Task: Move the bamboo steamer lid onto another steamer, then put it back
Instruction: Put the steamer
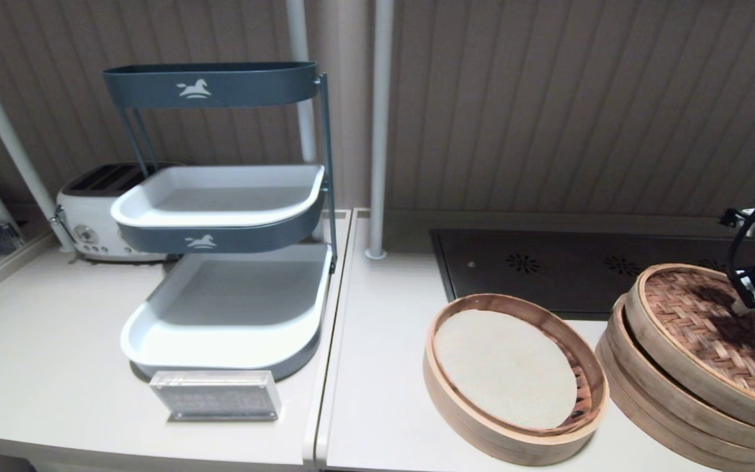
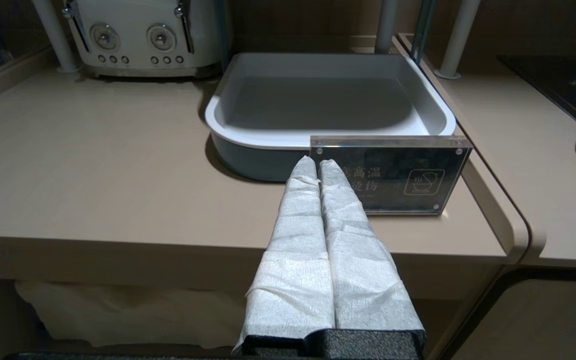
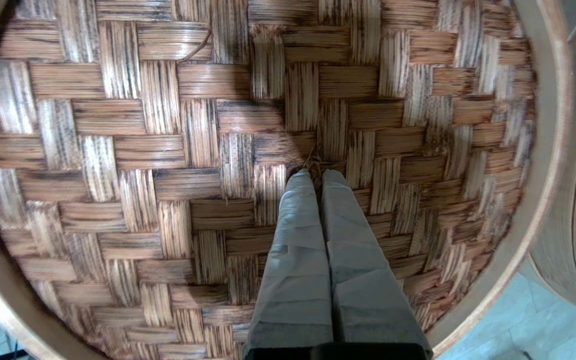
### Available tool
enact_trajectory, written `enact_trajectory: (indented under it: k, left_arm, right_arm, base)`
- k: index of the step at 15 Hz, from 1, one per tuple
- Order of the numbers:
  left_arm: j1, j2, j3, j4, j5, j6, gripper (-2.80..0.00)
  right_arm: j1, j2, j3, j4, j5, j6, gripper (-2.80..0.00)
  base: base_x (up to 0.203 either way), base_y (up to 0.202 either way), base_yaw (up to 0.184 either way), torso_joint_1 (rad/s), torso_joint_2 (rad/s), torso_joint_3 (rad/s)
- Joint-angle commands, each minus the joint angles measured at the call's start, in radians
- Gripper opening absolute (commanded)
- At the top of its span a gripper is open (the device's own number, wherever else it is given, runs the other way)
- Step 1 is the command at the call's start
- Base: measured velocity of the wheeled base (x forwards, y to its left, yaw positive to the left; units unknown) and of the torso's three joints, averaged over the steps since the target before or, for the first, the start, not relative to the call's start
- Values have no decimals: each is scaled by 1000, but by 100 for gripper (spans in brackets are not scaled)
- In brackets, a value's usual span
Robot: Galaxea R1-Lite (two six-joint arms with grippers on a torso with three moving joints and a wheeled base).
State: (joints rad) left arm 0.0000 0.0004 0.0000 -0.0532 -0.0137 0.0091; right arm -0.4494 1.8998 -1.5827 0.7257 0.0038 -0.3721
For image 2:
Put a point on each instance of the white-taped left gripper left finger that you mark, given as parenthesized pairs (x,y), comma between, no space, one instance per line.
(298,260)

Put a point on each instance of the white retro toaster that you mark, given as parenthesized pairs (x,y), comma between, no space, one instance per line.
(138,35)

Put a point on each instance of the teal white rack tray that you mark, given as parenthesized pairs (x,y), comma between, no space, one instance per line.
(318,100)

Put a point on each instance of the white plastic sheet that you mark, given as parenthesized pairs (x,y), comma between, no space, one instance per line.
(133,312)

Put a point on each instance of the white support pole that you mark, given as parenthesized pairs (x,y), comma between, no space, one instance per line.
(387,22)
(55,35)
(460,35)

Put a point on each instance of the black perforated steam panel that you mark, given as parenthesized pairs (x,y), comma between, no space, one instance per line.
(563,80)

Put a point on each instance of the clear acrylic warning sign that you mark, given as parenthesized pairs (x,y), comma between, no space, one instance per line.
(408,180)

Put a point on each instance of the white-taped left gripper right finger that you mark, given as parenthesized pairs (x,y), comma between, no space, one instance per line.
(363,270)

